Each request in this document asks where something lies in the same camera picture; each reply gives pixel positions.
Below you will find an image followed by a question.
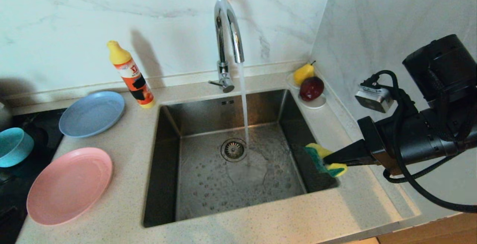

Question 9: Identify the yellow fish-shaped sponge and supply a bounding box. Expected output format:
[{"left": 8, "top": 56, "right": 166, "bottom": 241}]
[{"left": 305, "top": 143, "right": 348, "bottom": 178}]

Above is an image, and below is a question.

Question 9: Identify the chrome faucet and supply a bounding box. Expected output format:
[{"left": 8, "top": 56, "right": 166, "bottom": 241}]
[{"left": 208, "top": 0, "right": 245, "bottom": 93}]

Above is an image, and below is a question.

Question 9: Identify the yellow orange dish soap bottle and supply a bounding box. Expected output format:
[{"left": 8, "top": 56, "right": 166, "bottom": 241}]
[{"left": 107, "top": 40, "right": 155, "bottom": 109}]

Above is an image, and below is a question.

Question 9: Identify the blue plastic plate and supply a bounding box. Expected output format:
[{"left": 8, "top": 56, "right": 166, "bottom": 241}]
[{"left": 59, "top": 91, "right": 125, "bottom": 138}]

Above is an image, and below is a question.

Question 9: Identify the pink plastic plate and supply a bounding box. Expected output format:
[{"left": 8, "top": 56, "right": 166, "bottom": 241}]
[{"left": 27, "top": 147, "right": 113, "bottom": 226}]

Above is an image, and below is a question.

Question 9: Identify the teal ceramic bowl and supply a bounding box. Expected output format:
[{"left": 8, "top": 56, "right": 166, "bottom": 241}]
[{"left": 0, "top": 127, "right": 35, "bottom": 168}]

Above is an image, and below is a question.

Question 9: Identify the metal sink drain strainer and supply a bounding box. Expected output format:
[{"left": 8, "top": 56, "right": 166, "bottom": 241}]
[{"left": 221, "top": 138, "right": 247, "bottom": 162}]

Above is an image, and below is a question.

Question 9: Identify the stainless steel sink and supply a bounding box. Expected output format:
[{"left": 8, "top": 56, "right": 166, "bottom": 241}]
[{"left": 142, "top": 89, "right": 340, "bottom": 229}]

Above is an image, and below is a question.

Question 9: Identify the small white dish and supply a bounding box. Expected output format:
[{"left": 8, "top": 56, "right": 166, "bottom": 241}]
[
  {"left": 298, "top": 93, "right": 327, "bottom": 109},
  {"left": 286, "top": 72, "right": 300, "bottom": 89}
]

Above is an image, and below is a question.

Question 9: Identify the dark red apple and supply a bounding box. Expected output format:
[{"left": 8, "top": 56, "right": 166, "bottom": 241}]
[{"left": 299, "top": 76, "right": 325, "bottom": 101}]

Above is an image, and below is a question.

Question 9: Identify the yellow pear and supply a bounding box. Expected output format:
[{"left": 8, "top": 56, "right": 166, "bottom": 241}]
[{"left": 293, "top": 60, "right": 316, "bottom": 86}]

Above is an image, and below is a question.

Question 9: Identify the wooden cabinet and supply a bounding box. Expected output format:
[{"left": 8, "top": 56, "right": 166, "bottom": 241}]
[{"left": 376, "top": 212, "right": 477, "bottom": 244}]

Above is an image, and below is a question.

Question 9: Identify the running water stream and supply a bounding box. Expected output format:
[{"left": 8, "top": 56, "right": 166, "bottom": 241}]
[{"left": 238, "top": 62, "right": 251, "bottom": 146}]

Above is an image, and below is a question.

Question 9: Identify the black induction cooktop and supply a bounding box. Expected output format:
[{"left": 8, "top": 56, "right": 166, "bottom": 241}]
[{"left": 0, "top": 108, "right": 67, "bottom": 244}]

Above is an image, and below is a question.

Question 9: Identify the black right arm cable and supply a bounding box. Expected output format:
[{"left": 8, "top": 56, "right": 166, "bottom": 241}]
[{"left": 367, "top": 70, "right": 477, "bottom": 213}]

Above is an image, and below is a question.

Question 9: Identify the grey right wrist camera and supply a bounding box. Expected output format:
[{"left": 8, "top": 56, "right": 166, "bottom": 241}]
[{"left": 355, "top": 84, "right": 395, "bottom": 113}]

